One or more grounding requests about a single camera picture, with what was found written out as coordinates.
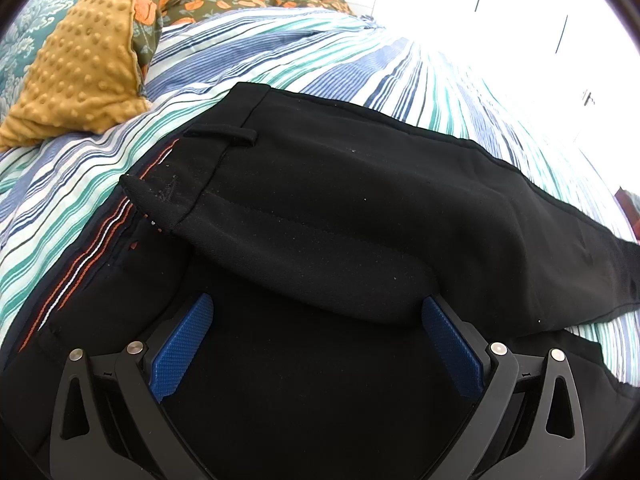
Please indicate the white wardrobe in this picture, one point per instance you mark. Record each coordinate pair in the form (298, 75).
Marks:
(500, 10)

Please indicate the black pants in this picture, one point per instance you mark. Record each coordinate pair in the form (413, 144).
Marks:
(350, 210)

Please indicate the teal patterned pillow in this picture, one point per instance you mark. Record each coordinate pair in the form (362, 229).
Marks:
(30, 25)

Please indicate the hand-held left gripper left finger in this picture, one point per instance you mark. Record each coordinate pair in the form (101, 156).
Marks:
(182, 345)

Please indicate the mustard dotted pillow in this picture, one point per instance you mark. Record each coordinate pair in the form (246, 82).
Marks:
(75, 70)

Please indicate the dark wooden nightstand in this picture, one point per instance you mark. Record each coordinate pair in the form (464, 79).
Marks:
(628, 207)

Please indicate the striped blue green bedspread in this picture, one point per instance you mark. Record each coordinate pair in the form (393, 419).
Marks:
(300, 50)

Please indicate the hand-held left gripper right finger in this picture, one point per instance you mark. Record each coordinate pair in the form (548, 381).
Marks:
(450, 350)

